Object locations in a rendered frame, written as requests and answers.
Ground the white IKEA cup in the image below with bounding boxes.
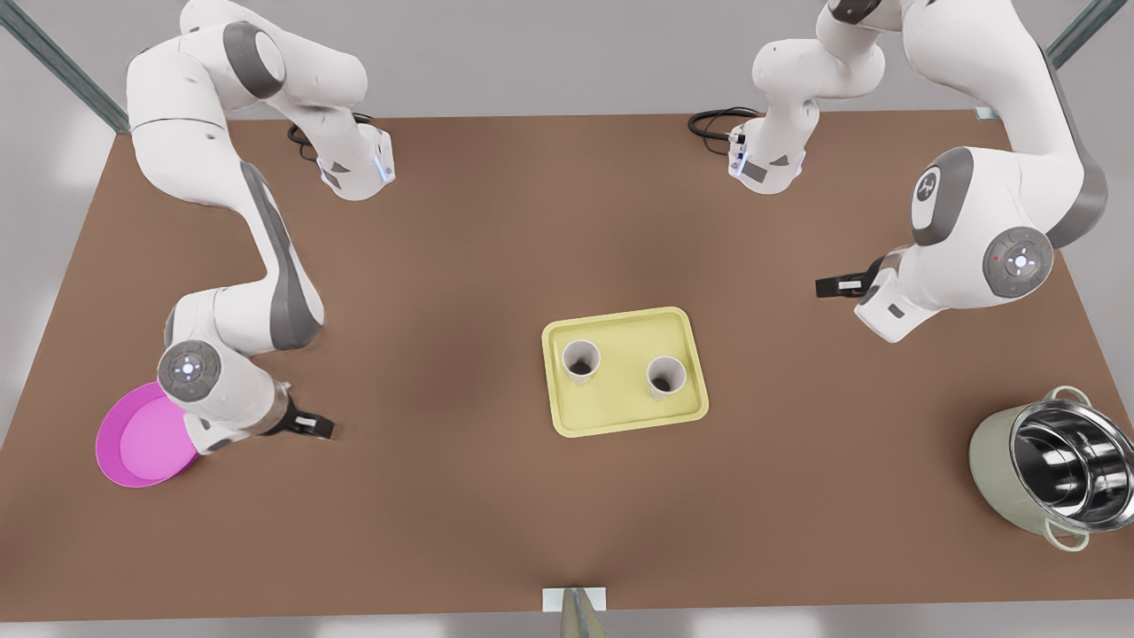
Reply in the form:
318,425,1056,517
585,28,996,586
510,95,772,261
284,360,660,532
646,355,687,402
562,339,602,386

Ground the pink round plate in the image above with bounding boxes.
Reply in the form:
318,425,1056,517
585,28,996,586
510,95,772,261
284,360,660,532
95,381,201,490

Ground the silver frame post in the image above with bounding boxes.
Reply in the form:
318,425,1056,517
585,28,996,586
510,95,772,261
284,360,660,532
542,586,609,638
974,0,1128,121
0,0,131,136

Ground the pale green steel-lined pot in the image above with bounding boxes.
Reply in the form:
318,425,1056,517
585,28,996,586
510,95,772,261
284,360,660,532
968,385,1134,553

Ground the pale yellow rectangular tray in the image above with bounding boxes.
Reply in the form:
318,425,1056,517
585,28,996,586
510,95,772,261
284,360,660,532
541,307,711,440

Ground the black cable loop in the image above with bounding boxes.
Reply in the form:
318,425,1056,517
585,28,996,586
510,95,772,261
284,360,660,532
287,113,375,162
688,106,765,157

